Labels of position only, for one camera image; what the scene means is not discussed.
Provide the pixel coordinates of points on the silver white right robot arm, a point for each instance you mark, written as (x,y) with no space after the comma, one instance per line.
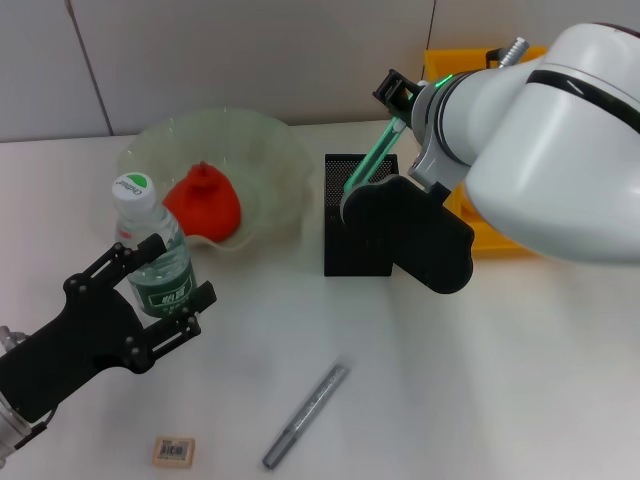
(550,150)

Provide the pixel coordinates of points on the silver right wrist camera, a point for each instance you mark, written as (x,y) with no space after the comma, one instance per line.
(415,235)

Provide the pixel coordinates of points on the grey marker pen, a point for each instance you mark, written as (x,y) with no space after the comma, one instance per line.
(310,412)

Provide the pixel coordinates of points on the beige eraser with barcode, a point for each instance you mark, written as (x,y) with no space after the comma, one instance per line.
(172,452)

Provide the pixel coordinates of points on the black mesh pen holder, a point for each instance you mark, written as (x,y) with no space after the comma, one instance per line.
(350,255)

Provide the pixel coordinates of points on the clear green-label water bottle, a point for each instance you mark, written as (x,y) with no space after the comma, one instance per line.
(165,290)

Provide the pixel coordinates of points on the wavy clear glass fruit plate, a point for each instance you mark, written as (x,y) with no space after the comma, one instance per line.
(260,150)

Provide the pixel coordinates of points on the mint green utility knife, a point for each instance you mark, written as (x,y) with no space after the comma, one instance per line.
(372,155)

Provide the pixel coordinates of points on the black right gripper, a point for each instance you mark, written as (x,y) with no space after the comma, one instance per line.
(400,95)

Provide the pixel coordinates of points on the small silver left wrist plug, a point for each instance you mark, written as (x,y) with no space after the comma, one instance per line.
(10,339)

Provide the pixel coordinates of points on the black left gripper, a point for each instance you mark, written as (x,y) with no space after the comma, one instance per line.
(75,340)

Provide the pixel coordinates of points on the yellow plastic storage bin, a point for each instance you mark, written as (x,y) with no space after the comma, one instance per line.
(450,62)

